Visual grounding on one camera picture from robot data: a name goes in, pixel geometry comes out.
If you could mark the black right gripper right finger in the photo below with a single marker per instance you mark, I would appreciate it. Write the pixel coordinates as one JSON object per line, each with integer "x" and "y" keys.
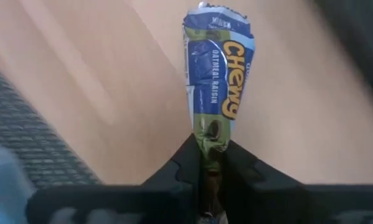
{"x": 257, "y": 196}

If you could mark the grey woven placemat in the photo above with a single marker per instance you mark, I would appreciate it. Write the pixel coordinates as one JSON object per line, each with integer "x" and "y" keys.
{"x": 24, "y": 130}

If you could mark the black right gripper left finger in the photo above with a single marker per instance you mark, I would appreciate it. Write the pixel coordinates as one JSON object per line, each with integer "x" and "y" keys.
{"x": 173, "y": 193}

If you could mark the blue Chewy oatmeal raisin bar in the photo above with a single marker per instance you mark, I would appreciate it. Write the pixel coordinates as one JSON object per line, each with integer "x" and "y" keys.
{"x": 217, "y": 77}

